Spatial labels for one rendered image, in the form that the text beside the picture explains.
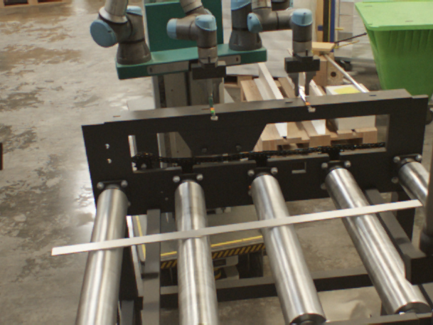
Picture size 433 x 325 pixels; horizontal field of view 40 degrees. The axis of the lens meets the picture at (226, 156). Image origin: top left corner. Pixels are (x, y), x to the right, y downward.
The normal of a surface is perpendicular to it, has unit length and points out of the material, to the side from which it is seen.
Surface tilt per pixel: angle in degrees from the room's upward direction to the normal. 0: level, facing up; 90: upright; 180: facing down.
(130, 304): 0
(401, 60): 101
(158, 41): 90
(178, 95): 90
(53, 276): 0
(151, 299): 0
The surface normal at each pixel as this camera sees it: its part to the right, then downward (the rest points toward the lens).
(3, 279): -0.05, -0.89
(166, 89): 0.24, 0.44
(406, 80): -0.04, 0.61
